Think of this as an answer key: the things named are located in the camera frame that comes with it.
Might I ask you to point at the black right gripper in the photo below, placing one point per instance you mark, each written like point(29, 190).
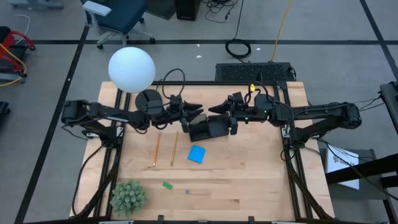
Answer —
point(240, 112)

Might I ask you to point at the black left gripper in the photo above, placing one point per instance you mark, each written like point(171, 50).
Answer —
point(175, 114)

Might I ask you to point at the black mesh desk organizer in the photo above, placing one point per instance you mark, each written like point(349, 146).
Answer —
point(205, 132)

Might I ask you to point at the yellow wooden pencil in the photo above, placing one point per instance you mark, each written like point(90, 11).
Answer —
point(174, 148)
point(157, 149)

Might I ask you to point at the blue sticky note pad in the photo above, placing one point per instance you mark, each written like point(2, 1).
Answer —
point(196, 154)

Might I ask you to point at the green eraser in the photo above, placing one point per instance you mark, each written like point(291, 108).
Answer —
point(167, 185)

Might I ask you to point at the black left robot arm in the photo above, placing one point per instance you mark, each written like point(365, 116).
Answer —
point(105, 113)

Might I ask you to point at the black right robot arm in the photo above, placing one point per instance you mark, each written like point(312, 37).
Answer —
point(311, 111)

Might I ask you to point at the blue office chair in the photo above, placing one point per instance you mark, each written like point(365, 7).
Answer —
point(124, 14)

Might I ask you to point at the black perforated computer case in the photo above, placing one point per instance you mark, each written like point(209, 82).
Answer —
point(253, 72)

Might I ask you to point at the white globe desk lamp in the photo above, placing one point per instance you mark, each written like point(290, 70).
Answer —
point(132, 70)

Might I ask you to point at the black tower box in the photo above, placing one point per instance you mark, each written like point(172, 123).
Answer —
point(187, 9)

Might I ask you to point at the green artificial plant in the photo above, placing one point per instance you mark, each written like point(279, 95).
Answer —
point(128, 199)

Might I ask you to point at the white printed paper sheet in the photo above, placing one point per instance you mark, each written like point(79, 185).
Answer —
point(340, 168)

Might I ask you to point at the black crossbeam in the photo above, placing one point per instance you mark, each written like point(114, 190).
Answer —
point(367, 168)

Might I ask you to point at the black equipment edge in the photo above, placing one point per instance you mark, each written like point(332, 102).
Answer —
point(390, 102)

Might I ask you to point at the red and black cart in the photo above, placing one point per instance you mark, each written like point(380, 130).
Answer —
point(7, 40)

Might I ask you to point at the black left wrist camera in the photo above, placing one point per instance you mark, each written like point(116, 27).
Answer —
point(176, 101)

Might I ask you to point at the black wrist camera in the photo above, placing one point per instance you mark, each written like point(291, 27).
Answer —
point(176, 101)
point(237, 97)

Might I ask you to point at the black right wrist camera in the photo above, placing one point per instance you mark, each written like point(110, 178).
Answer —
point(237, 97)

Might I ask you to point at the black aluminium table frame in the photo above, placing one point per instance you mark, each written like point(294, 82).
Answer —
point(202, 83)

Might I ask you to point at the silver mounting bracket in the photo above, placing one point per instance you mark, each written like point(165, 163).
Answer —
point(120, 132)
point(286, 133)

